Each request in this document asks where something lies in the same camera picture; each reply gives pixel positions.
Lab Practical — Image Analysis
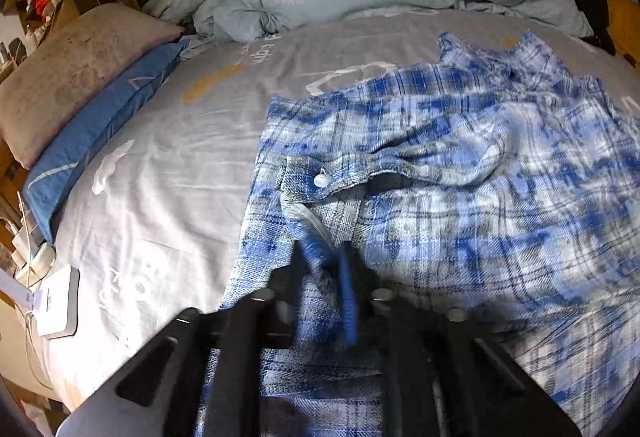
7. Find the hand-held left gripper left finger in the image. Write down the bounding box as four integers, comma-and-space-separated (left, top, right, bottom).
57, 237, 321, 437

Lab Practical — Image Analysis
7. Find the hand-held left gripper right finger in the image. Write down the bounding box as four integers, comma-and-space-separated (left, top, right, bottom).
340, 242, 583, 437

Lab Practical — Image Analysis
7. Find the blue plaid shirt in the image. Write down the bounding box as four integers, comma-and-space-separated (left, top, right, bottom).
197, 31, 640, 437

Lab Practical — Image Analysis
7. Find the white box device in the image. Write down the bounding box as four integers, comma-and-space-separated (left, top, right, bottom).
32, 265, 82, 340

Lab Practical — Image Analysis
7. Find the blue pillow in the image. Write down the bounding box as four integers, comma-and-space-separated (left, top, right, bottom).
22, 39, 191, 245

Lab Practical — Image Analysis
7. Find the white charger plug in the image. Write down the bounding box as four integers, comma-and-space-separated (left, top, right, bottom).
0, 269, 36, 315

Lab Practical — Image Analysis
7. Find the beige pillow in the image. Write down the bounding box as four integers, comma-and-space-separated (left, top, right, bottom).
0, 3, 185, 170

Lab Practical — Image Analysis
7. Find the black cloth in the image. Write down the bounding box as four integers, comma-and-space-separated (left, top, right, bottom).
570, 0, 618, 58

